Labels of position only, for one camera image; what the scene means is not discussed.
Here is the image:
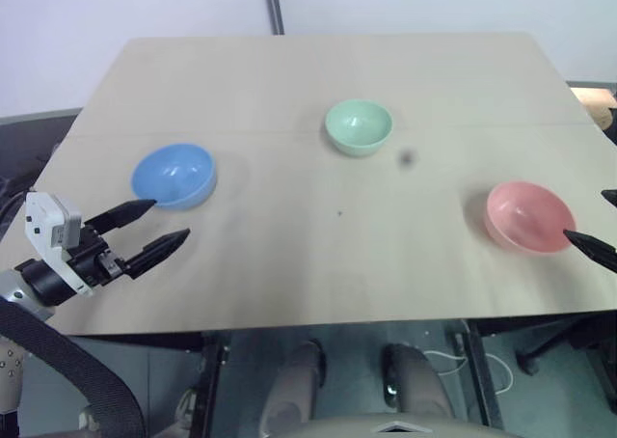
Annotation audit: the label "pink red bowl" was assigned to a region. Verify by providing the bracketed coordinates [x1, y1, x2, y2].
[485, 180, 577, 256]

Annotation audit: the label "grey right robot leg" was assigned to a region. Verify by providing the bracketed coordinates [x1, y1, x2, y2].
[382, 342, 455, 419]

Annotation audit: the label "white floor cable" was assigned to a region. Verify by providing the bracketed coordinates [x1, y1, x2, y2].
[423, 349, 514, 394]

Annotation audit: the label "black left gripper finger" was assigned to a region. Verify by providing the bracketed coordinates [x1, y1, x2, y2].
[121, 228, 191, 280]
[85, 198, 157, 233]

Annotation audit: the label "black chair base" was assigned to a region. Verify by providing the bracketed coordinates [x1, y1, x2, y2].
[515, 319, 617, 375]

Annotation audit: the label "black table frame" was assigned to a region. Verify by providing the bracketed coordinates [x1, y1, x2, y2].
[71, 312, 617, 438]

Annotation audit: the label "grey wall post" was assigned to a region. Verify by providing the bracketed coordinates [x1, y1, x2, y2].
[260, 0, 286, 36]

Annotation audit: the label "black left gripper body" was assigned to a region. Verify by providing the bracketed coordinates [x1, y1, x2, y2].
[67, 225, 126, 288]

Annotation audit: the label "green bowl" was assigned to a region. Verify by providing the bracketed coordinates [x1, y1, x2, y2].
[324, 98, 393, 158]

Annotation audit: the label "grey robot leg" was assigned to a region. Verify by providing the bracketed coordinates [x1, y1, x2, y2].
[382, 342, 455, 419]
[258, 340, 327, 438]

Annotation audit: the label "blue bowl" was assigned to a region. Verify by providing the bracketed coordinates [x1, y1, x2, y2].
[131, 142, 218, 212]

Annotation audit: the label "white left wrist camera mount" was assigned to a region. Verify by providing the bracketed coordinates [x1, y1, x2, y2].
[23, 191, 94, 298]

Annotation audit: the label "grey robot torso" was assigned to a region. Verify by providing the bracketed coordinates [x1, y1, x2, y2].
[274, 411, 517, 438]

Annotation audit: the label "grey left robot leg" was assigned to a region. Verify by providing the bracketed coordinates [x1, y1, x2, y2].
[258, 340, 327, 438]

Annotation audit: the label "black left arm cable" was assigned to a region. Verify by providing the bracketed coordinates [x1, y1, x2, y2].
[0, 294, 147, 438]

